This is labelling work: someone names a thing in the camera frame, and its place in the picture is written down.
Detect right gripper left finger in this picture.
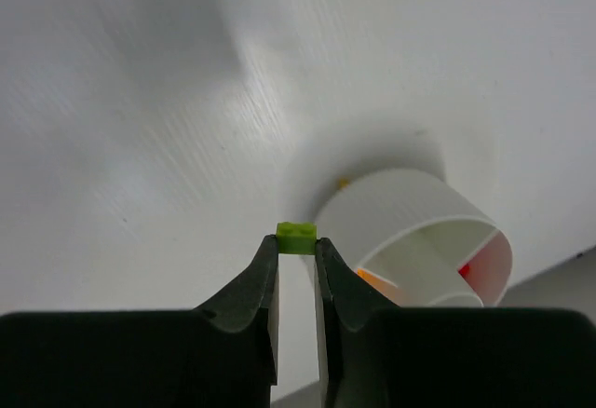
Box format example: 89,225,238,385
1,235,278,407

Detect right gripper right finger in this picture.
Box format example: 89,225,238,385
315,238,595,407

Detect lime green lego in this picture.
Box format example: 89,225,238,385
276,222,318,255

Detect red lego cluster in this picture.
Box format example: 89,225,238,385
458,264,470,280

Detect yellow-orange legos in bowl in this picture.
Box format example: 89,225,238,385
357,268,403,306

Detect white divided bowl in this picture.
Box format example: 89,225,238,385
316,169,513,307

